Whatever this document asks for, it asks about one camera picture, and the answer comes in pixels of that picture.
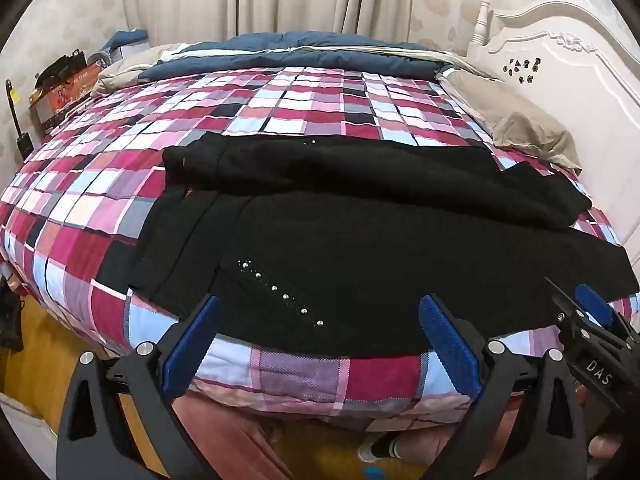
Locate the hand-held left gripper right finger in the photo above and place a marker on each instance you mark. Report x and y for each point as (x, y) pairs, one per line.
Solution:
(447, 345)

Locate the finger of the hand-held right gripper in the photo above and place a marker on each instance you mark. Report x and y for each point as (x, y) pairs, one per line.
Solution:
(597, 307)
(562, 296)

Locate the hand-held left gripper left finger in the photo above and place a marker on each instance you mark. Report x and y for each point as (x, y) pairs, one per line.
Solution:
(192, 340)

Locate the black pants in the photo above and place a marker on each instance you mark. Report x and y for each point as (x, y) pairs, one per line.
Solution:
(350, 240)

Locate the person's right hand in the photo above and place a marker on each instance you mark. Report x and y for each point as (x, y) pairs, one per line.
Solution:
(602, 446)

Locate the person's right pink trouser leg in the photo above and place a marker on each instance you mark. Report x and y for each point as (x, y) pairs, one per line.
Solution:
(450, 440)

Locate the person's pink trouser leg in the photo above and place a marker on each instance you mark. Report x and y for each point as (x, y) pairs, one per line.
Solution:
(450, 440)
(225, 435)

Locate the person's left pink trouser leg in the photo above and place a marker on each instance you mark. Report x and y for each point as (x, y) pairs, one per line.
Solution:
(225, 435)

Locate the blue slipper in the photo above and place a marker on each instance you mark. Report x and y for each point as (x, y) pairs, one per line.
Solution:
(374, 473)

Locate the beige pillow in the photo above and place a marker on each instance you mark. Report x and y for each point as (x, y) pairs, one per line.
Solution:
(515, 120)

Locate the dark object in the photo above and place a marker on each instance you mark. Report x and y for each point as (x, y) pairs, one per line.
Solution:
(10, 315)

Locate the white carved headboard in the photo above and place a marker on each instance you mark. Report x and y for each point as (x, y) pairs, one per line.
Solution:
(575, 85)

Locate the checkered bed quilt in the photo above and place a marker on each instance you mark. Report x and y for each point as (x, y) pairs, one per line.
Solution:
(150, 125)

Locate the cluster of black stickers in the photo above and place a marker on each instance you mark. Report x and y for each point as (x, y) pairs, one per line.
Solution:
(522, 67)

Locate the black handheld radio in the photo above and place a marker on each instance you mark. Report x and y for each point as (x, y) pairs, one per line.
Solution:
(20, 130)

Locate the black bag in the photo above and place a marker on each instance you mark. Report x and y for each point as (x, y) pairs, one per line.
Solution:
(57, 72)

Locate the blue and beige duvet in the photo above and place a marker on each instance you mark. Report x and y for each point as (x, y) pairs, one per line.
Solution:
(300, 55)

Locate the blue folded cloth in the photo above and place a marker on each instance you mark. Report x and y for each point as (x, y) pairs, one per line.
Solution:
(127, 40)

